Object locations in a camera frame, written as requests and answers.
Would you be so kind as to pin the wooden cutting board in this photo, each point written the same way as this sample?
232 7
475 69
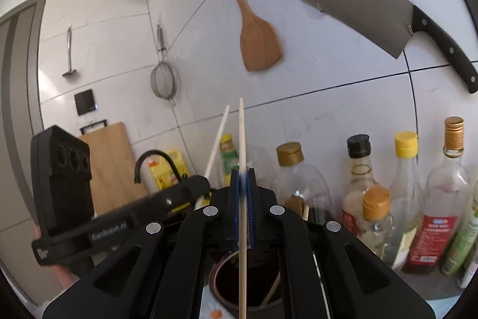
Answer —
108 162

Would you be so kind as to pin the black wall switch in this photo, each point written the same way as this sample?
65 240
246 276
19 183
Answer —
86 102

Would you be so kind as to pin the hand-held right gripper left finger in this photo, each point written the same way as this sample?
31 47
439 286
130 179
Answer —
235 214

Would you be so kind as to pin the clear bottle yellow cap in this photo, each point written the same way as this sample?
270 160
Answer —
406 177

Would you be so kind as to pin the black cylindrical utensil holder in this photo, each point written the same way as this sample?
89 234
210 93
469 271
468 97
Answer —
224 285

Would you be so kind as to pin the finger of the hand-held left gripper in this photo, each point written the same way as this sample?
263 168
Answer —
179 194

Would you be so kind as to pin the single wooden chopstick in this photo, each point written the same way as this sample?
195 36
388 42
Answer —
219 134
241 139

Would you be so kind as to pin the large soy sauce bottle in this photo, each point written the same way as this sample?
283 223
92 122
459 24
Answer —
298 180

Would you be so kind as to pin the steel mesh strainer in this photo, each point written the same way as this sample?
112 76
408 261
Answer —
163 81

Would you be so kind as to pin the yellow oil container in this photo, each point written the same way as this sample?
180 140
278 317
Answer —
164 175

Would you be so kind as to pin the green label bottle yellow cap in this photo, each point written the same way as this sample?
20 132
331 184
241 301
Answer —
228 158

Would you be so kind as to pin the green plastic bottle gold cap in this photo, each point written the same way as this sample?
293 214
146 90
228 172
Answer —
463 236

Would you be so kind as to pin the person's left hand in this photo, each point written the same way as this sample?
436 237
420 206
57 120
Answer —
66 281

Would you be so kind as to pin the black faucet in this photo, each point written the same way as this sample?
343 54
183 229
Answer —
153 155

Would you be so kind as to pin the wooden spatula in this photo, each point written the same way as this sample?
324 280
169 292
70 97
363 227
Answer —
257 38

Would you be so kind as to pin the black cap glass bottle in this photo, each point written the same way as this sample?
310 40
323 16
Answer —
360 177

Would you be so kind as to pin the small bottle orange cap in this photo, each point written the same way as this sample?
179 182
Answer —
377 218

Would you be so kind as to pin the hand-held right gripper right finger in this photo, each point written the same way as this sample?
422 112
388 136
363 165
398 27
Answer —
252 214

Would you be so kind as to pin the black wall-mounted rack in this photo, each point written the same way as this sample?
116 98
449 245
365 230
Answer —
471 20

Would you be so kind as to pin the small metal ladle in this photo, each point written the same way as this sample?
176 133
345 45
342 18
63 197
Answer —
69 53

